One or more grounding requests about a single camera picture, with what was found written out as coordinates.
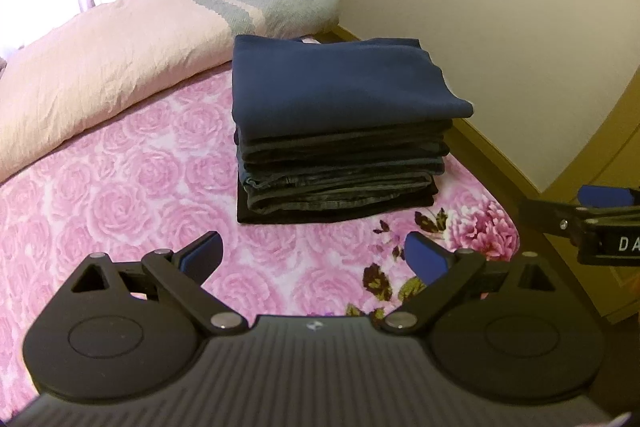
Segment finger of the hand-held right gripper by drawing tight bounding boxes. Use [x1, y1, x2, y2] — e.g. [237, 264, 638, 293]
[576, 185, 640, 223]
[517, 198, 602, 239]

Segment pink and grey duvet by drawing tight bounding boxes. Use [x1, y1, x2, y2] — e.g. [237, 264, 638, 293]
[0, 0, 342, 184]

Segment dark grey folded jeans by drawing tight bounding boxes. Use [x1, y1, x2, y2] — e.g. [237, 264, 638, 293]
[242, 171, 434, 214]

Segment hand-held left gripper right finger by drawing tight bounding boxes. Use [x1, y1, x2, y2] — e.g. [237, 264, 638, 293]
[380, 231, 571, 336]

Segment dark charcoal folded garment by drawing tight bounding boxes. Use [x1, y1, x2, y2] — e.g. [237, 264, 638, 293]
[233, 118, 454, 160]
[238, 146, 447, 188]

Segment pink floral bed sheet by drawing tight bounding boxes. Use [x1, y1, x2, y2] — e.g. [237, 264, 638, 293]
[0, 34, 522, 414]

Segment navy blue garment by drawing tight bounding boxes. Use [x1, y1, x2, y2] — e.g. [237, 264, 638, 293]
[232, 34, 475, 144]

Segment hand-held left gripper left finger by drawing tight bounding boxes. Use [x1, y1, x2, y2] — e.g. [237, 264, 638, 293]
[68, 230, 247, 334]

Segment black garment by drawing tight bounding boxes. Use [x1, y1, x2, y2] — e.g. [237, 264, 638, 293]
[235, 179, 440, 226]

